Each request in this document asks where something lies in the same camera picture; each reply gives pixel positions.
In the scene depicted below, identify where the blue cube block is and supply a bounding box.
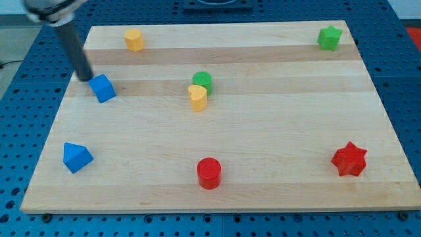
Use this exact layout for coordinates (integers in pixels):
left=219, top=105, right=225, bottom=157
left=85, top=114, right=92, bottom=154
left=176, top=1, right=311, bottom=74
left=88, top=74, right=116, bottom=103

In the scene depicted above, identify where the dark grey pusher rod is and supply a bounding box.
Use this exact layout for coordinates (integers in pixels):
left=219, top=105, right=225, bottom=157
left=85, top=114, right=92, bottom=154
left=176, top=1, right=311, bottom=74
left=55, top=21, right=94, bottom=82

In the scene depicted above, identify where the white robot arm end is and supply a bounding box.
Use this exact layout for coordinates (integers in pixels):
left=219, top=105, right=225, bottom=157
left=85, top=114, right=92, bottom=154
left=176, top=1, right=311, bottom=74
left=22, top=0, right=87, bottom=27

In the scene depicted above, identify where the yellow heart block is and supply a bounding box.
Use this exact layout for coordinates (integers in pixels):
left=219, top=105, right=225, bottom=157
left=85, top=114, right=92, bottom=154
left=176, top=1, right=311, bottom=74
left=187, top=85, right=208, bottom=112

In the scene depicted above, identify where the green cylinder block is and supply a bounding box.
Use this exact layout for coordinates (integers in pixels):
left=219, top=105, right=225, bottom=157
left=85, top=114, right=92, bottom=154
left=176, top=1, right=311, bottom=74
left=192, top=71, right=213, bottom=95

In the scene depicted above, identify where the red cylinder block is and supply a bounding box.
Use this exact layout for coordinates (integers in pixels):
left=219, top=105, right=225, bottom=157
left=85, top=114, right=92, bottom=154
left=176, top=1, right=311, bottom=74
left=197, top=157, right=222, bottom=190

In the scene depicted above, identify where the wooden board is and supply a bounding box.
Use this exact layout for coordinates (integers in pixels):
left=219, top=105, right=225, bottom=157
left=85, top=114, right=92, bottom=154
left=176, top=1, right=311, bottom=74
left=21, top=20, right=420, bottom=214

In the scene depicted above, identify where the yellow hexagon block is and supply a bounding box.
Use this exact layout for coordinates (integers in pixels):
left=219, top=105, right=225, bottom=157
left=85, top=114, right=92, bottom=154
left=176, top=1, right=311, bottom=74
left=124, top=28, right=144, bottom=52

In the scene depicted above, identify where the blue triangle block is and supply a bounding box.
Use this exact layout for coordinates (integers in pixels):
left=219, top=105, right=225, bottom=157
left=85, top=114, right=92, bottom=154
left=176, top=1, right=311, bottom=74
left=63, top=142, right=93, bottom=174

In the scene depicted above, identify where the green star block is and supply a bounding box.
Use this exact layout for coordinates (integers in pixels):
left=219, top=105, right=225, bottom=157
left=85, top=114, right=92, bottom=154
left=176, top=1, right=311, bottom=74
left=317, top=26, right=343, bottom=51

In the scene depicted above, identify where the red star block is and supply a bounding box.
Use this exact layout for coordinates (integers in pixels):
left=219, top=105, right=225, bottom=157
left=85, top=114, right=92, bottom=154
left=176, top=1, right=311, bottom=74
left=331, top=142, right=368, bottom=176

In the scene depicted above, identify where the black cable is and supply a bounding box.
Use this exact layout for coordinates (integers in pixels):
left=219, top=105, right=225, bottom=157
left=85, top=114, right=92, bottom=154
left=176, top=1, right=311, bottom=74
left=0, top=59, right=22, bottom=69

